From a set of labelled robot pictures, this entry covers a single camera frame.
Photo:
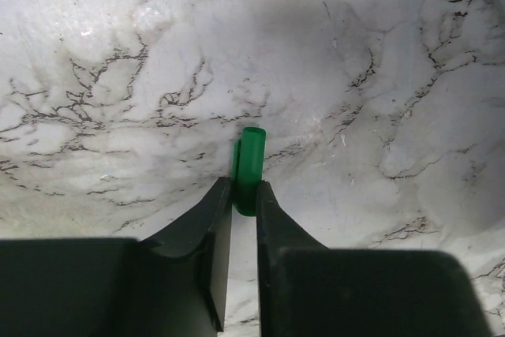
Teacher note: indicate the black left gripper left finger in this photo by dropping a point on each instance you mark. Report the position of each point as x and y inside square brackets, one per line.
[172, 283]

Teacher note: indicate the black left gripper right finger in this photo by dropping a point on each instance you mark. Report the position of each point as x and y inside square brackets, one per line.
[308, 289]

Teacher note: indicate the green marker cap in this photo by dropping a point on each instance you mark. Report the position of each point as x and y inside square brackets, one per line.
[247, 169]

